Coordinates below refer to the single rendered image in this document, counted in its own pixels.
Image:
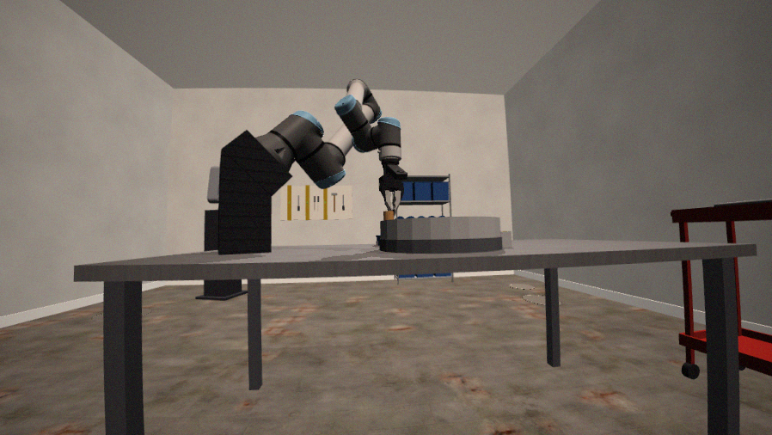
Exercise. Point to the white round turntable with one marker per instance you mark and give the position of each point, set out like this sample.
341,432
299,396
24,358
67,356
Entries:
443,235

